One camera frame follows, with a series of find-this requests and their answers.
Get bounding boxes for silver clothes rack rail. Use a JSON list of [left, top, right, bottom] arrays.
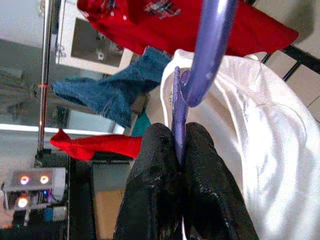
[[36, 0, 55, 152]]

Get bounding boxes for grey box with glowing lights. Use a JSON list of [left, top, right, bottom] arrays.
[[3, 166, 67, 226]]

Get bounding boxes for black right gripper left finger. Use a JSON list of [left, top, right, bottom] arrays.
[[113, 122, 185, 240]]

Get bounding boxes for teal floor mat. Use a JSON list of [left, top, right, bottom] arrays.
[[131, 111, 152, 138]]

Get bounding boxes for white cabinet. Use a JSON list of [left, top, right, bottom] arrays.
[[55, 0, 133, 76]]

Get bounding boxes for brown cardboard box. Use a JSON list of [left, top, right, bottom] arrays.
[[92, 188, 127, 240]]

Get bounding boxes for blue denim garment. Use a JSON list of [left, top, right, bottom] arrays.
[[51, 46, 173, 128]]

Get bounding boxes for red polo shirt with print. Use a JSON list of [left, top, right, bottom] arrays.
[[76, 0, 300, 58]]

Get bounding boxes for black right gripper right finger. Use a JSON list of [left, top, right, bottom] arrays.
[[183, 121, 260, 240]]

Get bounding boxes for black rack base bars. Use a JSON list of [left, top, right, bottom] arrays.
[[261, 44, 320, 82]]

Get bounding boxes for white printed shirt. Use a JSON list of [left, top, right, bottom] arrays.
[[147, 48, 320, 240]]

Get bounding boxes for plain red shirt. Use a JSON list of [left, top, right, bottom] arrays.
[[49, 128, 143, 161]]

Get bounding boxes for purple plastic hanger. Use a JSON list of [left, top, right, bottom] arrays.
[[171, 0, 239, 166]]

